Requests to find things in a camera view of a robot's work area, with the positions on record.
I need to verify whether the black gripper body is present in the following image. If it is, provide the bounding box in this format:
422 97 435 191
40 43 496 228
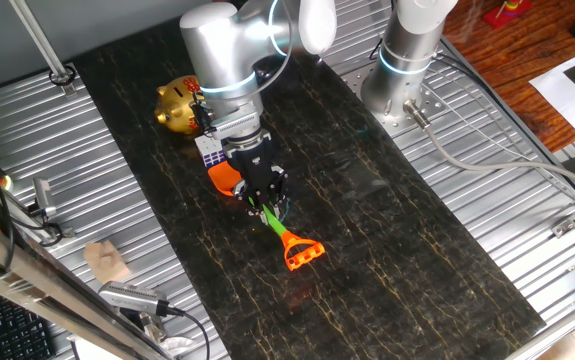
225 132 274 189

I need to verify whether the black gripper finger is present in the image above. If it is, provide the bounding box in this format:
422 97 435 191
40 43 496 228
266 167 289 221
234 178 264 217

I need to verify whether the white faced puzzle cube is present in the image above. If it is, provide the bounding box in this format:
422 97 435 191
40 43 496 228
194 133 227 169

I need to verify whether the orange toy shovel green handle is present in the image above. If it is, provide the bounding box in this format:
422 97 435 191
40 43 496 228
207 160 327 272

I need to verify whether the golden piggy bank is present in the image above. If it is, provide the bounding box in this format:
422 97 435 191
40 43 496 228
154 74 206 135

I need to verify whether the black marble pattern mat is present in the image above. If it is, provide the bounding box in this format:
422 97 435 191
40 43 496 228
72 17 547 360

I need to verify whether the wooden interlocking block puzzle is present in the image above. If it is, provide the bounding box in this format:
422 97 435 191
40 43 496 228
83 239 132 285

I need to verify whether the crumpled white tissue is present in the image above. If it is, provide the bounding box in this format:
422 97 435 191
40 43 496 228
159 335 196 357

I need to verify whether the brown wooden desk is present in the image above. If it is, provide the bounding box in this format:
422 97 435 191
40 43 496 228
441 0 575 154

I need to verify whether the black computer keyboard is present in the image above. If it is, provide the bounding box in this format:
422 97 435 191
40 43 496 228
0 289 57 360

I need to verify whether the printed marker paper sheet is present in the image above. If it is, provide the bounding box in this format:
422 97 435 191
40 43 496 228
529 48 575 134

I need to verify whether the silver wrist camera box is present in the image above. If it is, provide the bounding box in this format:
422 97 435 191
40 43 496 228
209 107 261 141

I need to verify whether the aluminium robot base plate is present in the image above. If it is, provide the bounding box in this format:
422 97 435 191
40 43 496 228
339 54 448 139

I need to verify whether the black camera cable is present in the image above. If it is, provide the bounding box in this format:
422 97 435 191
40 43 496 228
166 305 212 360

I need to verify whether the silver depth camera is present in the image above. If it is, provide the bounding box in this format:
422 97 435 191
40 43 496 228
97 280 172 317
33 177 58 219

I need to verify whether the thick grey robot cable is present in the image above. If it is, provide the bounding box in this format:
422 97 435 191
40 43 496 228
402 98 575 199

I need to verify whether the aluminium frame bar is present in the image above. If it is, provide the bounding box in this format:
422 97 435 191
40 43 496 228
0 207 173 360

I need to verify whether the metal camera stand pole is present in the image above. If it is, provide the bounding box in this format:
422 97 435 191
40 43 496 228
9 0 77 96

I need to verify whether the red ring stacking toy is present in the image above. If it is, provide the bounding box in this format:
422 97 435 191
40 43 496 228
483 0 533 30

